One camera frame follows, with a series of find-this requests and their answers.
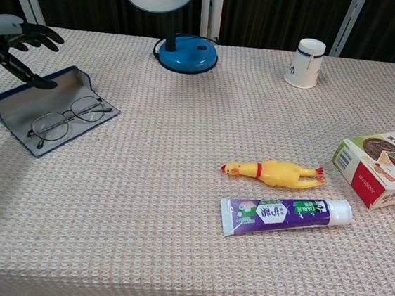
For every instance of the blue glasses case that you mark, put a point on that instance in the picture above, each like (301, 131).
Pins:
(21, 108)

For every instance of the white paper cup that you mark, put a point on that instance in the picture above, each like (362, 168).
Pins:
(305, 67)

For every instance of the yellow rubber chicken toy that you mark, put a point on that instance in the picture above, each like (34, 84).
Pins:
(276, 172)

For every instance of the purple toothpaste tube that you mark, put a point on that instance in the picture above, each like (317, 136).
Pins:
(282, 215)

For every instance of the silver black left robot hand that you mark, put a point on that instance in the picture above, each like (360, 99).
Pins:
(1, 28)

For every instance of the red green snack box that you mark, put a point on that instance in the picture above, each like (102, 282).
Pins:
(375, 166)

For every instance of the black pleated curtain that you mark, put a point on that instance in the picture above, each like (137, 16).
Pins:
(268, 14)

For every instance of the thin metal frame eyeglasses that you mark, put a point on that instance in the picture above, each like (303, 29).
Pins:
(49, 127)

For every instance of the beige woven tablecloth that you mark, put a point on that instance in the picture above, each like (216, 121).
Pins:
(171, 258)

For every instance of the blue desk lamp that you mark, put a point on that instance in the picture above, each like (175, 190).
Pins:
(187, 56)

